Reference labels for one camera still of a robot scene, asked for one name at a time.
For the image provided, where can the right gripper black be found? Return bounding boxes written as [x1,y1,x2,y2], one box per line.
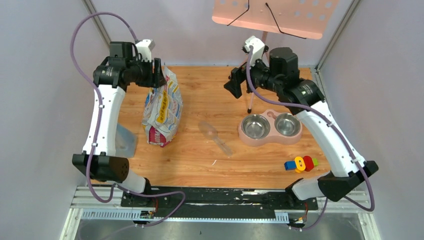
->
[224,50,283,98]

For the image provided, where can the pet food bag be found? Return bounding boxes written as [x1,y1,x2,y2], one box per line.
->
[141,67,183,148]

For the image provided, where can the clear plastic scoop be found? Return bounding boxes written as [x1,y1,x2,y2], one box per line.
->
[198,121,233,157]

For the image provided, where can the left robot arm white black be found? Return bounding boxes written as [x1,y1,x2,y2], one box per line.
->
[72,39,166,207]

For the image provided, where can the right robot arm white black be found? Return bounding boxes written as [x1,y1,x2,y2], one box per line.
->
[224,47,379,209]

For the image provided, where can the left steel bowl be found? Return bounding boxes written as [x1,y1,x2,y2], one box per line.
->
[241,114,271,140]

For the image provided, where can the steel bowl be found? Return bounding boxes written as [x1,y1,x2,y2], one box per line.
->
[241,114,271,140]
[274,113,301,137]

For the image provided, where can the pink double bowl feeder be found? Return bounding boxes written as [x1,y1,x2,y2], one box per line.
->
[238,109,303,147]

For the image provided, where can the right steel bowl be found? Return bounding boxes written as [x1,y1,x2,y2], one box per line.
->
[274,113,301,137]

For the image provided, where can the pink music stand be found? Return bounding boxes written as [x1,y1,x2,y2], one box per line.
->
[211,0,341,114]

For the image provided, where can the colourful toy block set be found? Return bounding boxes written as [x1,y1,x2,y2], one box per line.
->
[284,155,319,173]

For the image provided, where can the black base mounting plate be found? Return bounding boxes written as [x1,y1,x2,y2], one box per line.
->
[120,186,318,219]

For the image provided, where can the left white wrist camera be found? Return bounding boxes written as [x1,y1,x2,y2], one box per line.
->
[135,39,155,62]

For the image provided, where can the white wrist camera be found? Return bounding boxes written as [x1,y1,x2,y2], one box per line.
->
[135,39,155,62]
[242,35,267,67]

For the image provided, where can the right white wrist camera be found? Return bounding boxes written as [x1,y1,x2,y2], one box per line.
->
[242,35,267,67]

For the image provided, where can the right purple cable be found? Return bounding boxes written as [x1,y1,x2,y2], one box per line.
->
[245,45,376,232]

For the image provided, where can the purple cable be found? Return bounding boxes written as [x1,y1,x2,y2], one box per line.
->
[70,11,186,229]
[245,45,376,232]

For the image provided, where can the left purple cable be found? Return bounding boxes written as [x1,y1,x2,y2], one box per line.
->
[70,11,186,229]

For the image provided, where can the aluminium frame rail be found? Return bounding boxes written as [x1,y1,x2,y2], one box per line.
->
[61,186,381,240]

